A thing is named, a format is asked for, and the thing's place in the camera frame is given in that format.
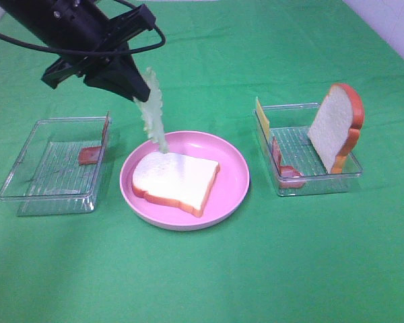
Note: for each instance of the toy bacon strip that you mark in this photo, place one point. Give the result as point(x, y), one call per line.
point(90, 155)
point(288, 175)

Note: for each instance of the toy lettuce leaf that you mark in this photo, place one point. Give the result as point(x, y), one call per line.
point(151, 111)

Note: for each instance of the yellow toy cheese slice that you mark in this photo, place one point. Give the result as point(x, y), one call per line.
point(264, 123)

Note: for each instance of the pink round plate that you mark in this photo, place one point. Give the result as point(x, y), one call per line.
point(229, 189)

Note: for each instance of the clear plastic container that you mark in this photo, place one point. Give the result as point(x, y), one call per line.
point(289, 124)
point(46, 178)

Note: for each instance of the toy bread slice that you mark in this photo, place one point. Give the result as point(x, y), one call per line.
point(175, 180)
point(336, 127)

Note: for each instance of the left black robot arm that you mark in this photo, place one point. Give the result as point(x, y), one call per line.
point(39, 18)

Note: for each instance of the green tablecloth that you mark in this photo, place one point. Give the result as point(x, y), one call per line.
point(326, 258)

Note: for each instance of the right clear plastic container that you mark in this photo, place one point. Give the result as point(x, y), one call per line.
point(289, 124)

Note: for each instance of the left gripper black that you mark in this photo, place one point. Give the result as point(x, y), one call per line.
point(83, 27)

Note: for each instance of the left clear plastic container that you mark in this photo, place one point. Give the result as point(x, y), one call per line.
point(46, 178)

